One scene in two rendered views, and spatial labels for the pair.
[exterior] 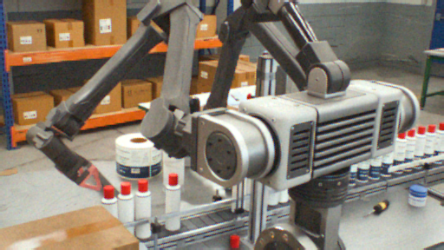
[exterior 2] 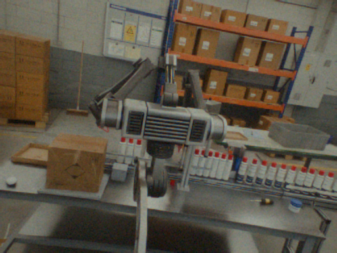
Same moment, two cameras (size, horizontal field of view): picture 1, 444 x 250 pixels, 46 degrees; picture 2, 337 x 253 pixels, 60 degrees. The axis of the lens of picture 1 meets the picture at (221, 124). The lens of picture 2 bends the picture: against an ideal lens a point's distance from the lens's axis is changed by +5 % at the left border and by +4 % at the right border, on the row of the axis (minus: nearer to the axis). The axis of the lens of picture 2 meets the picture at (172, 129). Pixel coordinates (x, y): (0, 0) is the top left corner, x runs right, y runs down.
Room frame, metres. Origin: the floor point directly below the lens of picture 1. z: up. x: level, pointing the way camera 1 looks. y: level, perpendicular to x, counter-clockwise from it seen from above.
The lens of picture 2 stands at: (-0.03, -0.83, 1.82)
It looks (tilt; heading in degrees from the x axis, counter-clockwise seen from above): 17 degrees down; 27
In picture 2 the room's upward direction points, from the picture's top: 11 degrees clockwise
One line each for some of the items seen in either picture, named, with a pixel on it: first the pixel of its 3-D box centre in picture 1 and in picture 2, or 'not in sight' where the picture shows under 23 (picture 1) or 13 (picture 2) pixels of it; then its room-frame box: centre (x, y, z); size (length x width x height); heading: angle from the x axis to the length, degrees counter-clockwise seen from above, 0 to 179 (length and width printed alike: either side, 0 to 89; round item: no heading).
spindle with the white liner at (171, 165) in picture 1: (173, 156); not in sight; (1.97, 0.19, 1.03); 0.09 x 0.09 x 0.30
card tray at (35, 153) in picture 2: not in sight; (43, 154); (1.24, 0.82, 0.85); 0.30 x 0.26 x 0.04; 122
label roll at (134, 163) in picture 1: (139, 155); not in sight; (2.16, 0.36, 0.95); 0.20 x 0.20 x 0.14
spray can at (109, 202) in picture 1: (109, 216); (121, 149); (1.53, 0.35, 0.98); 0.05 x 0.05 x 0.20
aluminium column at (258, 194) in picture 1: (261, 154); (192, 145); (1.67, -0.14, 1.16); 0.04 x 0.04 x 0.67; 32
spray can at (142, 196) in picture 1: (143, 208); (137, 152); (1.59, 0.25, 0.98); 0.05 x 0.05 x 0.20
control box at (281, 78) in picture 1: (270, 87); (207, 114); (1.75, -0.16, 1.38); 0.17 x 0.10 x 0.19; 177
